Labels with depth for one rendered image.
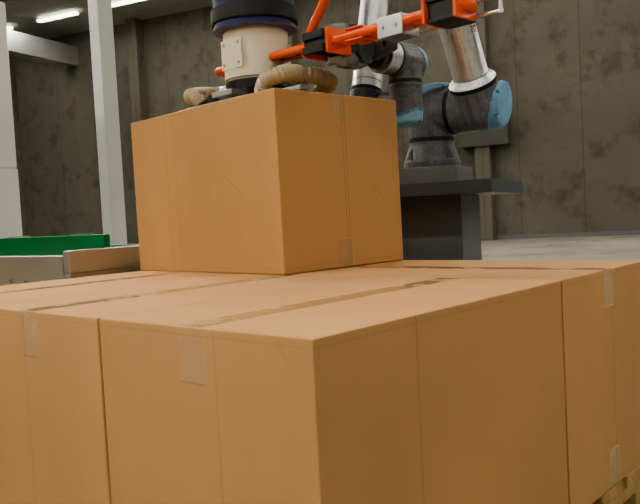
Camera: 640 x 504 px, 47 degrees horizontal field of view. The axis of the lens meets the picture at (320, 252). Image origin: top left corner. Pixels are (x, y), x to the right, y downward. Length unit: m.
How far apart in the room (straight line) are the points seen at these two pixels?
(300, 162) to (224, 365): 0.85
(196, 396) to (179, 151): 1.07
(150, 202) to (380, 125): 0.64
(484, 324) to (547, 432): 0.27
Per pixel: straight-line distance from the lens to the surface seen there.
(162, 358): 0.94
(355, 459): 0.82
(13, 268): 2.30
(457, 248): 2.37
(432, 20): 1.59
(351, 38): 1.74
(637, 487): 1.63
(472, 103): 2.38
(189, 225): 1.86
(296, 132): 1.63
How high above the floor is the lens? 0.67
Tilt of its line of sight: 3 degrees down
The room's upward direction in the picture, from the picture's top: 3 degrees counter-clockwise
